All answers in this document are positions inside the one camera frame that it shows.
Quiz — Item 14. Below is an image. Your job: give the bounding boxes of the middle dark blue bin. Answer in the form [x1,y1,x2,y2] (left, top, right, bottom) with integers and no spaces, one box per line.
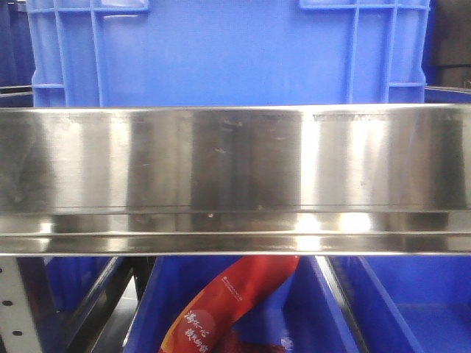
[124,256,358,352]

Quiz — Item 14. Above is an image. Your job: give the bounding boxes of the dark blue bin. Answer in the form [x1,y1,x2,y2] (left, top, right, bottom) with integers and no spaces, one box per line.
[124,256,358,352]
[330,256,470,352]
[17,257,121,352]

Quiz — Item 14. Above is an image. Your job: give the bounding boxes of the left dark blue bin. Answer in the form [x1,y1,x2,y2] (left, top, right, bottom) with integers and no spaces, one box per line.
[17,257,121,352]

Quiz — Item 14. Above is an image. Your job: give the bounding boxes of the right dark blue bin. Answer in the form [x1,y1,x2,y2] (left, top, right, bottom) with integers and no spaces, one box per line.
[330,256,470,352]

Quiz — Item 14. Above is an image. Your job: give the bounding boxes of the red snack package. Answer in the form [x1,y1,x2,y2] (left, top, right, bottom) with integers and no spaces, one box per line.
[158,255,300,352]

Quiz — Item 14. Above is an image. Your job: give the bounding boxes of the large light blue crate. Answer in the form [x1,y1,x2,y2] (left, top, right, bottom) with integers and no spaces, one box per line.
[26,1,430,107]

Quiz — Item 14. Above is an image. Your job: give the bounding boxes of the white perforated shelf upright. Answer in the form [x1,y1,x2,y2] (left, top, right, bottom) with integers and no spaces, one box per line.
[1,257,43,352]

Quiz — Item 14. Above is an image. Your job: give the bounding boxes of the stainless steel shelf rail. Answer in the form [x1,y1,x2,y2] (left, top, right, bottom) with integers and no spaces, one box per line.
[1,104,470,256]

